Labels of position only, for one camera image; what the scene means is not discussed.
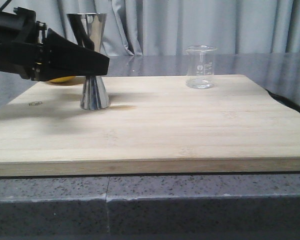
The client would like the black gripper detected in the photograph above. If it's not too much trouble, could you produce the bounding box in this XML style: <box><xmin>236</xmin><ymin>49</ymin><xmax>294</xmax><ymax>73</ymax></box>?
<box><xmin>0</xmin><ymin>7</ymin><xmax>110</xmax><ymax>82</ymax></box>

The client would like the steel double jigger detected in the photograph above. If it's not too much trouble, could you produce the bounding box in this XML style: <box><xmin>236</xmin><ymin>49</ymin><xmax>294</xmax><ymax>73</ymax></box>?
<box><xmin>67</xmin><ymin>12</ymin><xmax>110</xmax><ymax>111</ymax></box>

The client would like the clear glass beaker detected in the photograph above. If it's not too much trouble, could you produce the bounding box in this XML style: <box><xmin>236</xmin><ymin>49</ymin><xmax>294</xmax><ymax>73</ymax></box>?
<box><xmin>185</xmin><ymin>45</ymin><xmax>217</xmax><ymax>89</ymax></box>

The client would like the yellow lemon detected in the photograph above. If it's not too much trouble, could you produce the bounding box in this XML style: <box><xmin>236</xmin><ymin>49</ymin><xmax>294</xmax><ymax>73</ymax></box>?
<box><xmin>47</xmin><ymin>76</ymin><xmax>75</xmax><ymax>84</ymax></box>

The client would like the grey curtain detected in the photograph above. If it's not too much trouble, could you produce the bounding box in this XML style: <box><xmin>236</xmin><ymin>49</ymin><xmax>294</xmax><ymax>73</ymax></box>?
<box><xmin>4</xmin><ymin>0</ymin><xmax>300</xmax><ymax>56</ymax></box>

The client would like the wooden cutting board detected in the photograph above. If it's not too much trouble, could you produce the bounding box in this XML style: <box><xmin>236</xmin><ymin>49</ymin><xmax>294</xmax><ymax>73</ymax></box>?
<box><xmin>0</xmin><ymin>75</ymin><xmax>300</xmax><ymax>177</ymax></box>

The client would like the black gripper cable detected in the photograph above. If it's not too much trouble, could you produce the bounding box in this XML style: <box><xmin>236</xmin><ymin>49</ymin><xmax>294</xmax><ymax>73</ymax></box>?
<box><xmin>69</xmin><ymin>14</ymin><xmax>96</xmax><ymax>52</ymax></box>

